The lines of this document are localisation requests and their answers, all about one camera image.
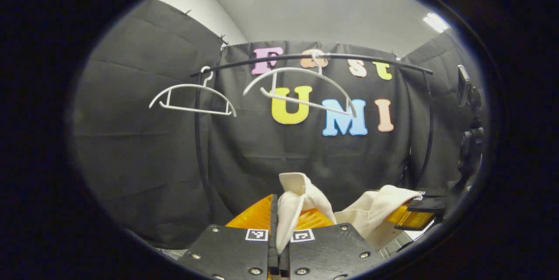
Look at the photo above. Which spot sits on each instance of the white plastic hanger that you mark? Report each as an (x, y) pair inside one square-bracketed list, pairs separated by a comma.
[(192, 86), (301, 70)]

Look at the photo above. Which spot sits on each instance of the small ceiling light panel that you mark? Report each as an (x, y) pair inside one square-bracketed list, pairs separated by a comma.
[(436, 22)]

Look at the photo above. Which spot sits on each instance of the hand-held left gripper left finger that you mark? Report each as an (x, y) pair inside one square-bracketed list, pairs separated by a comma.
[(227, 251)]

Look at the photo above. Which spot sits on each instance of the cream white shirt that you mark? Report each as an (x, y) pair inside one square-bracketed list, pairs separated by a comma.
[(292, 201)]

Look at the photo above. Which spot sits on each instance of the black clothes rack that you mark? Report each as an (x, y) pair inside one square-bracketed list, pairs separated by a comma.
[(244, 63)]

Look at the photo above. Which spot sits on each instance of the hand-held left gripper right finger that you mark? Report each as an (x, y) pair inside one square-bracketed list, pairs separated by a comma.
[(323, 254)]

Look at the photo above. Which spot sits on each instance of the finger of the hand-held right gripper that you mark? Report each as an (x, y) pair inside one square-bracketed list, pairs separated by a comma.
[(432, 192), (415, 219)]

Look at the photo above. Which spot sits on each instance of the black backdrop cloth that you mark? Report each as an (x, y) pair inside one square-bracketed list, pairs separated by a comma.
[(144, 149)]

